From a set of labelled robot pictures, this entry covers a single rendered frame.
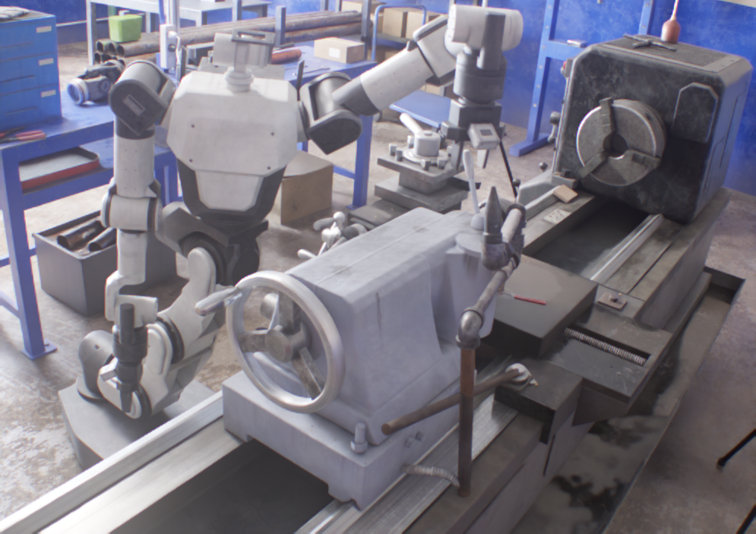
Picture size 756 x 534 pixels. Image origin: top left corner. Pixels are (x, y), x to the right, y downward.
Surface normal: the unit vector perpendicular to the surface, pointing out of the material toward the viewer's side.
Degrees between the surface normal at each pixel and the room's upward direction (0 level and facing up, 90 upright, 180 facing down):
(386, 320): 76
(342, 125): 116
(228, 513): 9
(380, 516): 0
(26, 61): 90
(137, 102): 94
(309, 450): 90
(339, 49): 90
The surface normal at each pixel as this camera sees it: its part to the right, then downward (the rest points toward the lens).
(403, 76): -0.18, 0.32
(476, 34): 0.11, 0.44
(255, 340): -0.44, 0.29
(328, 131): 0.18, 0.79
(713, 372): 0.09, -0.90
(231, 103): 0.22, -0.25
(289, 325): -0.60, 0.44
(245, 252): 0.80, 0.41
